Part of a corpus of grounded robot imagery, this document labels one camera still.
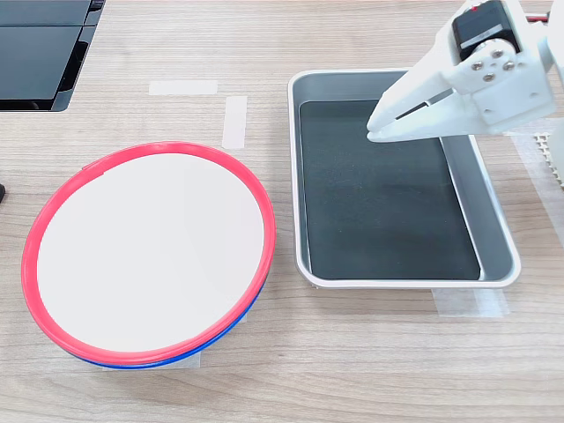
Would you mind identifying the red-rimmed round white plate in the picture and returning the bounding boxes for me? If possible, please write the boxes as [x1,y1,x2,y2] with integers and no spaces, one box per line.
[20,140,278,365]

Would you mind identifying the steel tray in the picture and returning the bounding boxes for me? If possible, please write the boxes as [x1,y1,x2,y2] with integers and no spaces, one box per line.
[287,69,523,290]

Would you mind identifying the black mat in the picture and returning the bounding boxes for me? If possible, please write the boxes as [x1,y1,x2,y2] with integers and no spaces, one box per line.
[298,100,482,282]

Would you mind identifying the clear tape strip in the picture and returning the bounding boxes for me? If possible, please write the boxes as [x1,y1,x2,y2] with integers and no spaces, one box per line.
[433,288,511,318]
[148,80,219,96]
[221,95,249,151]

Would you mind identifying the black glossy tray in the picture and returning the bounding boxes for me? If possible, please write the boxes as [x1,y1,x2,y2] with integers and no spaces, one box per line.
[0,0,108,113]

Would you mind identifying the blue-rimmed round white plate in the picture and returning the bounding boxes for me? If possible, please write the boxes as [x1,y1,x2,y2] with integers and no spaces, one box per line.
[65,268,268,371]

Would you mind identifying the pale perforated base plate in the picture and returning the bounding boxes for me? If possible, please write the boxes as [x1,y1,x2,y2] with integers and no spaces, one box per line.
[531,131,564,191]

